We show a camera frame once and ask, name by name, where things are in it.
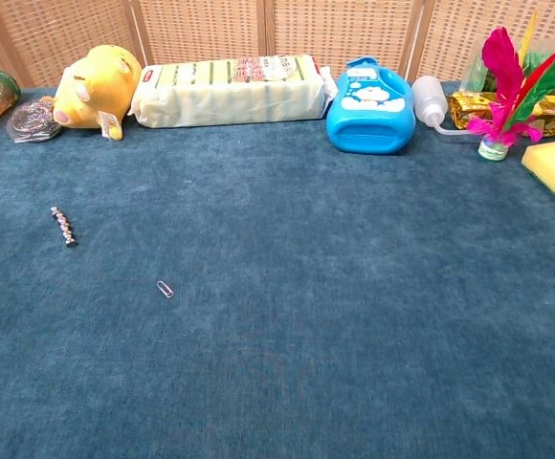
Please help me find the beaded bracelet strip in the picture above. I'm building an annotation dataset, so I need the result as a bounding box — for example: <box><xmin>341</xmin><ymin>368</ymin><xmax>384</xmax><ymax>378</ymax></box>
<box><xmin>50</xmin><ymin>206</ymin><xmax>79</xmax><ymax>249</ymax></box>

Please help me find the blue table cloth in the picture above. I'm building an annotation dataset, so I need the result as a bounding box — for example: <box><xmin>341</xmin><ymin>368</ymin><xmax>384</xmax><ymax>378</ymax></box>
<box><xmin>0</xmin><ymin>79</ymin><xmax>555</xmax><ymax>459</ymax></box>

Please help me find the packaged yellow sponge pack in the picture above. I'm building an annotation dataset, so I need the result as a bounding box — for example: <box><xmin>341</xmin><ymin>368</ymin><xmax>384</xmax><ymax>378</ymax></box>
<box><xmin>127</xmin><ymin>54</ymin><xmax>339</xmax><ymax>130</ymax></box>

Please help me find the blue detergent bottle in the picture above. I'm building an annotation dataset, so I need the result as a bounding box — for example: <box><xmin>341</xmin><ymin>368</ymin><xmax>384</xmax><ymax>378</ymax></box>
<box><xmin>325</xmin><ymin>55</ymin><xmax>416</xmax><ymax>156</ymax></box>

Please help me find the woven folding screen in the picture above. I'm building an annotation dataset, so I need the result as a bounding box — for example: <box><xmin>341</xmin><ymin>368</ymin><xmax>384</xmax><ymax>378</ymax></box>
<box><xmin>0</xmin><ymin>0</ymin><xmax>555</xmax><ymax>89</ymax></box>

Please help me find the white squeeze wash bottle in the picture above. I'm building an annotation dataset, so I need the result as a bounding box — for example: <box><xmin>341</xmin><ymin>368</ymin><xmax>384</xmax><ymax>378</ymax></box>
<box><xmin>411</xmin><ymin>75</ymin><xmax>481</xmax><ymax>138</ymax></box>

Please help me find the yellow plush toy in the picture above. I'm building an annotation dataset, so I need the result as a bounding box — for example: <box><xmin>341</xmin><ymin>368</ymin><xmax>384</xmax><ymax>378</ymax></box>
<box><xmin>52</xmin><ymin>44</ymin><xmax>144</xmax><ymax>142</ymax></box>

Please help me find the gold foil package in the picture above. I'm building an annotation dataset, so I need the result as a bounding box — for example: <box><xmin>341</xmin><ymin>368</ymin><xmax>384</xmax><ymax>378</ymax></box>
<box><xmin>448</xmin><ymin>91</ymin><xmax>555</xmax><ymax>139</ymax></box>

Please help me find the clear green plastic bag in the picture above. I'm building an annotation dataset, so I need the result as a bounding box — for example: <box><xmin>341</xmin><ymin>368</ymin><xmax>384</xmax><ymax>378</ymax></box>
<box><xmin>458</xmin><ymin>35</ymin><xmax>555</xmax><ymax>96</ymax></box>

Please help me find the feather shuttlecock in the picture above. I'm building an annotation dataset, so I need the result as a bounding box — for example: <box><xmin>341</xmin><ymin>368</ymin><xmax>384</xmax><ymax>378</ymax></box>
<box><xmin>465</xmin><ymin>11</ymin><xmax>555</xmax><ymax>163</ymax></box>

